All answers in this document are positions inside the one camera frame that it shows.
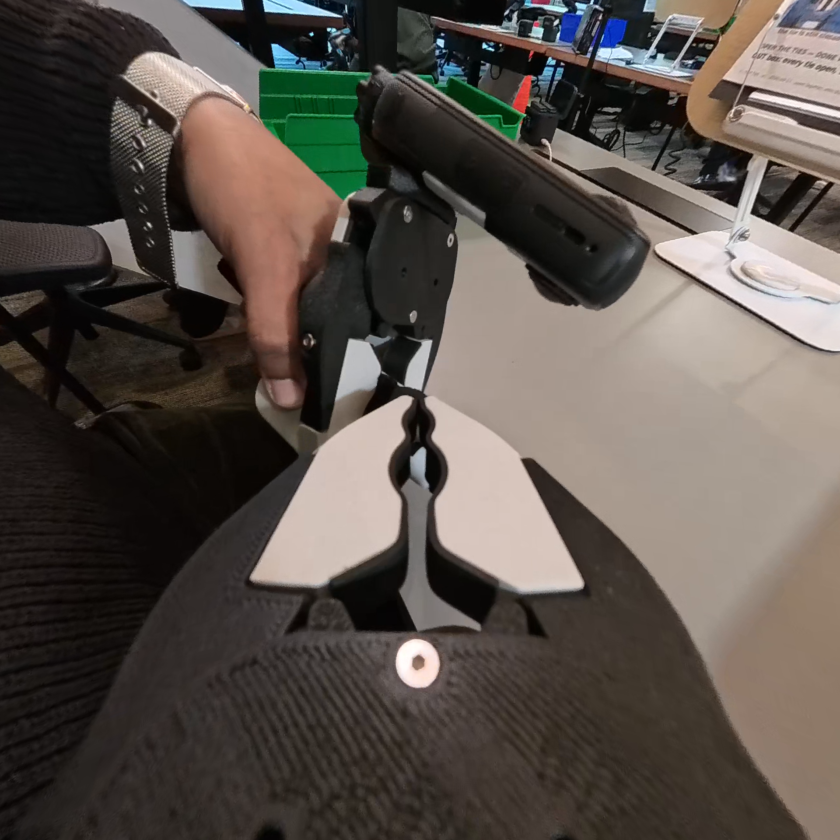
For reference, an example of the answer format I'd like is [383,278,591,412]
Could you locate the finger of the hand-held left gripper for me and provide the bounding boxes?
[402,338,435,396]
[326,336,389,432]

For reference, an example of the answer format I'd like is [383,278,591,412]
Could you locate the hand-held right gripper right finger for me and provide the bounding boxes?
[425,395,586,596]

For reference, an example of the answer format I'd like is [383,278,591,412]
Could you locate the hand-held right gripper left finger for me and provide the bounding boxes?
[249,395,421,589]

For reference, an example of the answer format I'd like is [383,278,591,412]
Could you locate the person's left forearm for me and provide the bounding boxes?
[0,0,191,231]

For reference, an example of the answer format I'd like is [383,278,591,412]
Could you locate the person's left hand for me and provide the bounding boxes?
[176,97,343,410]

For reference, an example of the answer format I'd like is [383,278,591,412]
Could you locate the small black device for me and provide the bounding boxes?
[521,98,559,147]

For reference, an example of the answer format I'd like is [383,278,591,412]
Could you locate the green plastic bin stack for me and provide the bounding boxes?
[258,66,527,199]

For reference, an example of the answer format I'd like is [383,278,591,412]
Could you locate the blue box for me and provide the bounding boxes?
[561,13,624,50]

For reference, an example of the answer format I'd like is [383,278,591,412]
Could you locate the long wooden desk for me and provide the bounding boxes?
[433,16,719,96]

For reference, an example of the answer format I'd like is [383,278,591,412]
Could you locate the black office chair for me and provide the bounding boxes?
[0,220,204,421]

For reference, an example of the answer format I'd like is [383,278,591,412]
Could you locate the wooden clipboard stand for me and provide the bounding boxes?
[686,0,840,185]

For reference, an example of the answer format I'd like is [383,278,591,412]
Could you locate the printed paper sheet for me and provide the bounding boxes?
[722,0,840,109]

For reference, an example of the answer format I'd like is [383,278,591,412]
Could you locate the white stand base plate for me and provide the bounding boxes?
[655,230,840,353]

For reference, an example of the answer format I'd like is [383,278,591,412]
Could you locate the grey mesh wrist strap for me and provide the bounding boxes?
[108,51,263,290]

